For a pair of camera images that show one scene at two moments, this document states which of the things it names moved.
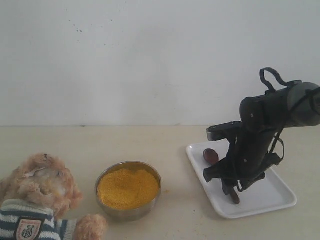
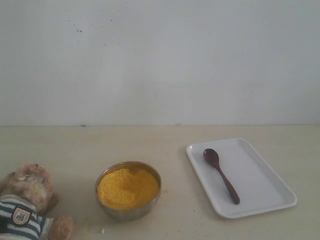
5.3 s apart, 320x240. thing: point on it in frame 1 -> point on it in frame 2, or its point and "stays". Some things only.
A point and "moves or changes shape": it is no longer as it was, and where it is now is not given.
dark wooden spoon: [211, 156] stays
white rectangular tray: [271, 193] stays
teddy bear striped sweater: [24, 220] moves or changes shape
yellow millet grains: [121, 188] stays
